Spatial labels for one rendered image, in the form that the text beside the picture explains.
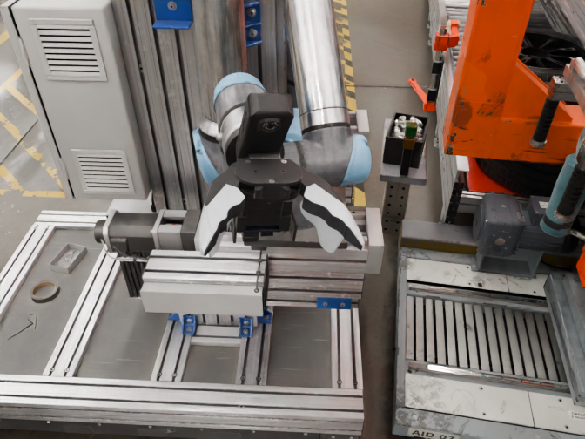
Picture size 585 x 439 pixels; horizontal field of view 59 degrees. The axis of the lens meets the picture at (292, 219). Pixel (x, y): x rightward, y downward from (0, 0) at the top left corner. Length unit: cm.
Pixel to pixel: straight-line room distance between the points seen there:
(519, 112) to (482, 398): 95
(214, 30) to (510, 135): 130
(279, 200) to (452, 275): 164
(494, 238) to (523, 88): 52
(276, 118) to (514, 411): 147
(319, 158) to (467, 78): 115
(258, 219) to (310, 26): 35
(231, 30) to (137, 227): 55
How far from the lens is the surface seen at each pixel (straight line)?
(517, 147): 201
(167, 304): 118
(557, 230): 179
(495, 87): 188
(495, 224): 193
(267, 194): 54
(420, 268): 214
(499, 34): 181
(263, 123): 51
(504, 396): 185
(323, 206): 52
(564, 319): 205
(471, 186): 230
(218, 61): 93
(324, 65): 79
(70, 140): 130
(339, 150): 76
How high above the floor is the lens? 156
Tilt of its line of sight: 40 degrees down
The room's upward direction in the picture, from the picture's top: straight up
